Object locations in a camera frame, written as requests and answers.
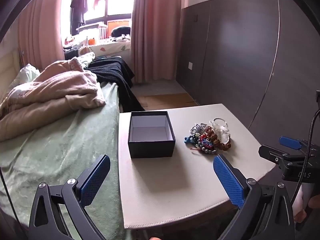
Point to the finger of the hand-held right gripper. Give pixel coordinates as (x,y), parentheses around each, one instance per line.
(270,152)
(290,142)

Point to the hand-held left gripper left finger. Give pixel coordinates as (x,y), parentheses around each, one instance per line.
(96,180)

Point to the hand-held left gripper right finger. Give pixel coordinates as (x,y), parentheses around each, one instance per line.
(228,180)

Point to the pile of beaded jewelry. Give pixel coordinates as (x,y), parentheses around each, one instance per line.
(207,140)

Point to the black cardboard box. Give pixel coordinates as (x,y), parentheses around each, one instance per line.
(150,150)

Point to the person's right hand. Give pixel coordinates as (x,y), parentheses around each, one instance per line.
(313,202)

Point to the bed with green sheet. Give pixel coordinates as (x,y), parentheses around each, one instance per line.
(62,150)

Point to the pink fleece blanket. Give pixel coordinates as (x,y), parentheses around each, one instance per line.
(62,87)

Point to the flattened cardboard sheets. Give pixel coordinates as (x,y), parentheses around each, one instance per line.
(165,100)

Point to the black knitted cloth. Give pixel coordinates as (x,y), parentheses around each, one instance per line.
(110,70)

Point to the pale green pillow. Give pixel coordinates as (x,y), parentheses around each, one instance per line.
(25,73)

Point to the printed windowsill cloth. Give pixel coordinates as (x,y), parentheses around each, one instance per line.
(110,47)

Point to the beige padded headboard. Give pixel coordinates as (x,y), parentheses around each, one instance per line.
(8,65)

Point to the black cushion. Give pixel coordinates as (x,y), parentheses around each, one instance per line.
(121,31)

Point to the pink curtain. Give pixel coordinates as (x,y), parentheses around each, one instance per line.
(40,30)
(155,30)

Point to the hanging dark garment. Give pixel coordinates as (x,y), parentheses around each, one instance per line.
(78,5)

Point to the white wall socket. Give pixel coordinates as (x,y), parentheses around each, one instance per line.
(190,65)

